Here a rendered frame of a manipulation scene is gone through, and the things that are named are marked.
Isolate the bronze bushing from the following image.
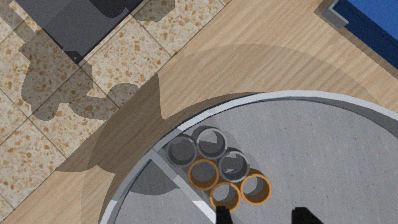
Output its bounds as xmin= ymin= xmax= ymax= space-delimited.
xmin=187 ymin=155 xmax=219 ymax=191
xmin=237 ymin=169 xmax=272 ymax=205
xmin=209 ymin=176 xmax=241 ymax=213

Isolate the grey metal ring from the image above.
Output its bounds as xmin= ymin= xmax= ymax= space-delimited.
xmin=196 ymin=127 xmax=228 ymax=160
xmin=166 ymin=134 xmax=197 ymax=168
xmin=217 ymin=148 xmax=250 ymax=183

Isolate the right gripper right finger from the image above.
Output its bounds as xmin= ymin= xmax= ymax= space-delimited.
xmin=291 ymin=207 xmax=324 ymax=224

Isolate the blue open-top crate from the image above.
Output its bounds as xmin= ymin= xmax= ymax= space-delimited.
xmin=332 ymin=0 xmax=398 ymax=70

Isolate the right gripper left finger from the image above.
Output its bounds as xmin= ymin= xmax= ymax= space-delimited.
xmin=216 ymin=206 xmax=233 ymax=224

